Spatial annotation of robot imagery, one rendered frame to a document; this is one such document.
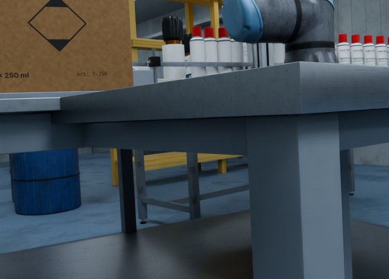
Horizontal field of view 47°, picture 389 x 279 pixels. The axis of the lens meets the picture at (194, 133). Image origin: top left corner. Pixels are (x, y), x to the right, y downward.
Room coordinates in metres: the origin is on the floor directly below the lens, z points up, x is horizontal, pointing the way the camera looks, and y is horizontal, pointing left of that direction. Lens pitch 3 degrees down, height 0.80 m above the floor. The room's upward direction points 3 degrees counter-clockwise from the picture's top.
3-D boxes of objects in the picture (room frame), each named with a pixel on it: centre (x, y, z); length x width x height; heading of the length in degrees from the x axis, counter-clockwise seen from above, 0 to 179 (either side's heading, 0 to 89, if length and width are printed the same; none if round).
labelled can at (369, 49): (1.94, -0.76, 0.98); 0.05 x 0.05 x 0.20
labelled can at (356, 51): (1.91, -0.70, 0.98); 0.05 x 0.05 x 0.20
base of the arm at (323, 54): (1.09, -0.29, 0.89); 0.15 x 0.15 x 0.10
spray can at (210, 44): (1.57, -0.07, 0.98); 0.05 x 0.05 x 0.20
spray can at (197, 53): (1.55, -0.03, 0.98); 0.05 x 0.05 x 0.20
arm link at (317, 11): (1.08, -0.28, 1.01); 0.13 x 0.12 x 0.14; 112
